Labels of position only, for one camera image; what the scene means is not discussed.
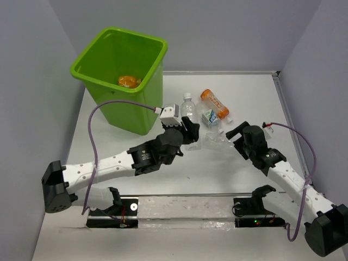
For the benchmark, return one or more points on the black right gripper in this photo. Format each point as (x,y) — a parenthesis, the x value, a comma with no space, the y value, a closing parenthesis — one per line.
(237,143)

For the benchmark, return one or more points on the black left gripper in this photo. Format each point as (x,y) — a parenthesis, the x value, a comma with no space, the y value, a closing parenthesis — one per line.
(191,135)

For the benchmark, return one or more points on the clear crushed bottle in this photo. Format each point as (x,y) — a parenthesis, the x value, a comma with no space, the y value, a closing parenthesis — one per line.
(216,142)
(188,109)

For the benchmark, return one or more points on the clear bottle green white label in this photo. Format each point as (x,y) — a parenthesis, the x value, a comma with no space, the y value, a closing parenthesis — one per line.
(209,118)

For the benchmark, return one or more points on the orange capped orange label bottle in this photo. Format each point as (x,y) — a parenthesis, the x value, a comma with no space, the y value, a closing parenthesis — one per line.
(210,100)

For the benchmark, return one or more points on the small orange juice bottle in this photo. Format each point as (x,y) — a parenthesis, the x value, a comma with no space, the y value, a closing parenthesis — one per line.
(129,82)

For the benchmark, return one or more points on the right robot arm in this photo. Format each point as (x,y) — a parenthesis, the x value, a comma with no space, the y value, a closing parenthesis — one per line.
(305,211)

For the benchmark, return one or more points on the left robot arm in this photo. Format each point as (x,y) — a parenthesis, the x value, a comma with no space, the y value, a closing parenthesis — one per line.
(73,185)

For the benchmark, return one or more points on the green plastic bin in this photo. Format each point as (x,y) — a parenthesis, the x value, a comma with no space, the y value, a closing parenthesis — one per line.
(123,72)

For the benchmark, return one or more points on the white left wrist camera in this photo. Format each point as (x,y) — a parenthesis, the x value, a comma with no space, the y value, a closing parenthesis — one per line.
(169,115)

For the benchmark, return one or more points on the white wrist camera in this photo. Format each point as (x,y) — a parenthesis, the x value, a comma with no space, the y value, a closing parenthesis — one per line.
(169,115)
(267,129)

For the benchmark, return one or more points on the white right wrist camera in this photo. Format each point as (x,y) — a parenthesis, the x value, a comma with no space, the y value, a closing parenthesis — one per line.
(267,129)

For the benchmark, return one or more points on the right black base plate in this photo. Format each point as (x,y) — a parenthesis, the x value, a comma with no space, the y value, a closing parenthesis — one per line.
(249,211)

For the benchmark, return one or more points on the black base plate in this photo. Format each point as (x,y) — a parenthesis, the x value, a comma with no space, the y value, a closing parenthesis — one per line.
(249,211)
(121,217)

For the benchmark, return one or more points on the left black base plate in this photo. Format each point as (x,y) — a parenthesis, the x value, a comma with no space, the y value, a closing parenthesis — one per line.
(121,217)

